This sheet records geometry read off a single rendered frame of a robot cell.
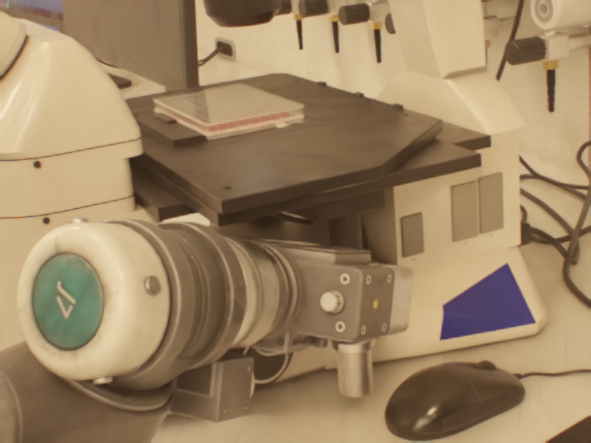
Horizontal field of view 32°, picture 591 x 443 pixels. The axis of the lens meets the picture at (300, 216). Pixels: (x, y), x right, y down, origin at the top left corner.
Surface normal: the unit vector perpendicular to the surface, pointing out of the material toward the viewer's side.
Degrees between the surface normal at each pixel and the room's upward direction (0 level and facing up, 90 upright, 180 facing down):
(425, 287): 49
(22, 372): 32
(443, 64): 100
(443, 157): 0
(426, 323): 80
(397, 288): 90
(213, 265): 59
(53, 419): 64
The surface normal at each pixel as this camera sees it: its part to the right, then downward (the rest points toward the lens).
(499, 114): 0.21, -0.59
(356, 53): -0.89, 0.21
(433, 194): 0.44, 0.25
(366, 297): 0.86, 0.10
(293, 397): -0.08, -0.94
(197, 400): -0.51, -0.03
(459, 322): 0.21, 0.13
